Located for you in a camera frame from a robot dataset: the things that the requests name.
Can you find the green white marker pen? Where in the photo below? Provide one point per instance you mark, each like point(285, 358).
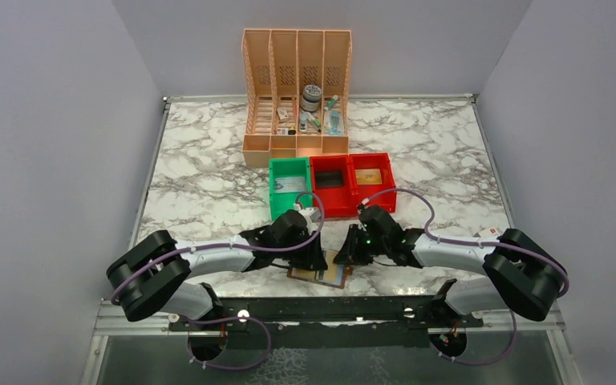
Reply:
point(313, 121)

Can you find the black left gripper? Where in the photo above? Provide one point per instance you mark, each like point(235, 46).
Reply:
point(313, 258)

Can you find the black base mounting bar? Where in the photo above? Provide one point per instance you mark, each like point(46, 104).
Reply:
point(314, 337)

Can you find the black card in red bin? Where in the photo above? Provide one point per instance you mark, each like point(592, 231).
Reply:
point(329, 179)

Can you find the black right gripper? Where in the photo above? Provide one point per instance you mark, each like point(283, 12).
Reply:
point(350, 253)

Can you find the red plastic bin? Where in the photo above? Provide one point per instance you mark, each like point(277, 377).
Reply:
point(381, 160)
point(338, 202)

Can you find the orange plastic desk organizer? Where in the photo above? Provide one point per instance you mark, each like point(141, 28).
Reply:
point(278, 63)

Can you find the grey round tin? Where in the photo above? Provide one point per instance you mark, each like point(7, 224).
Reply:
point(311, 98)

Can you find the small white red box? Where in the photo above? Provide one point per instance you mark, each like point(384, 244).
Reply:
point(489, 232)

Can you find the gold VIP card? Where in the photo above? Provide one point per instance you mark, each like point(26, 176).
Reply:
point(368, 176)

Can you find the teal packaged item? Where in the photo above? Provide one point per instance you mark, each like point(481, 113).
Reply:
point(333, 123)

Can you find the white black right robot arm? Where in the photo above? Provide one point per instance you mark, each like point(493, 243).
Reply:
point(513, 272)

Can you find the aluminium frame rail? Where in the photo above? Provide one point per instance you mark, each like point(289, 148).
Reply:
point(279, 314)

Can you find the small grey white bottle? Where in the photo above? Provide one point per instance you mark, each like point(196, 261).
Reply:
point(302, 124)

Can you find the small teal tube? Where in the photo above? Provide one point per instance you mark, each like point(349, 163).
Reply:
point(333, 100)

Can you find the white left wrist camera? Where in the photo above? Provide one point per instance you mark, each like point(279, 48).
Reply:
point(313, 217)

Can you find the green plastic bin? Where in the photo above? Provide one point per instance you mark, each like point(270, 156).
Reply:
point(282, 167)

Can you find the silver card in green bin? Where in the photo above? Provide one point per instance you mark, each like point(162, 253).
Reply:
point(290, 184)

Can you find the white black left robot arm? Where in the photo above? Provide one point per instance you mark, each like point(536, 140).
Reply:
point(153, 275)

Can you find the brown leather card holder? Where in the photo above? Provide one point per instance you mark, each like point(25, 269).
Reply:
point(334, 276)

